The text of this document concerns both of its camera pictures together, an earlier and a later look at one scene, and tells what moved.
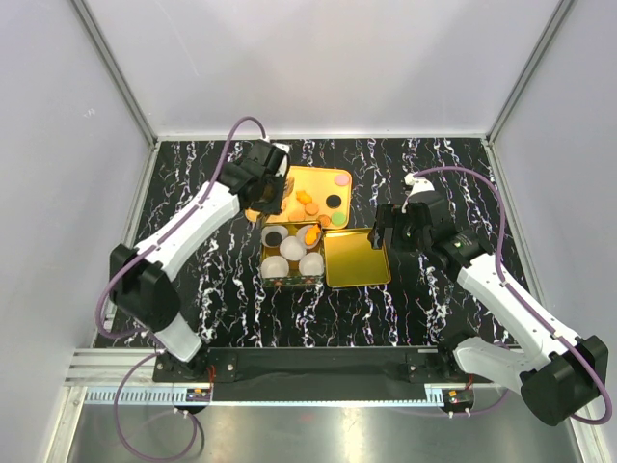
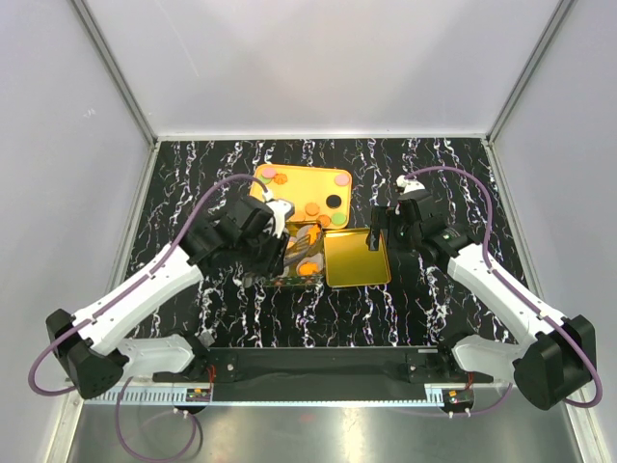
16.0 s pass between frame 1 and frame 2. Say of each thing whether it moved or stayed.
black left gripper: moved
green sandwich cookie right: stayed
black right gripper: stayed
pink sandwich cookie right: stayed
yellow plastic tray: stayed
